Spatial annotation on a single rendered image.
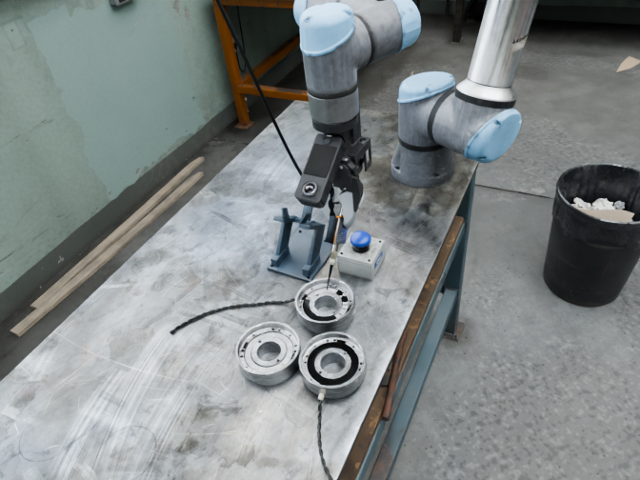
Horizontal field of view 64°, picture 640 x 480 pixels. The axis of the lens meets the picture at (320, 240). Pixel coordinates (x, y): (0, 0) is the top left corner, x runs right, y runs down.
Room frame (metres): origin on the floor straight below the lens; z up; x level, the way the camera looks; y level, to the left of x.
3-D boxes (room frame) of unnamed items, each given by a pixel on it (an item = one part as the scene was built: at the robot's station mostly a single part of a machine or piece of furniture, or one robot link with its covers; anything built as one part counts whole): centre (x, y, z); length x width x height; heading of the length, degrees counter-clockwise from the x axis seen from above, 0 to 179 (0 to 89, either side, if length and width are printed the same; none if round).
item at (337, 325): (0.60, 0.00, 0.82); 0.10 x 0.10 x 0.04
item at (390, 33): (0.78, -0.12, 1.23); 0.11 x 0.11 x 0.08; 33
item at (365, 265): (0.72, -0.08, 0.82); 0.08 x 0.07 x 0.05; 149
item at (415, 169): (1.01, -0.27, 0.85); 0.15 x 0.15 x 0.10
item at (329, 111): (0.71, -0.04, 1.15); 0.08 x 0.08 x 0.05
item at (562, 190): (1.29, -0.97, 0.21); 0.34 x 0.34 x 0.43
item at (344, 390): (0.48, 0.01, 0.82); 0.10 x 0.10 x 0.04
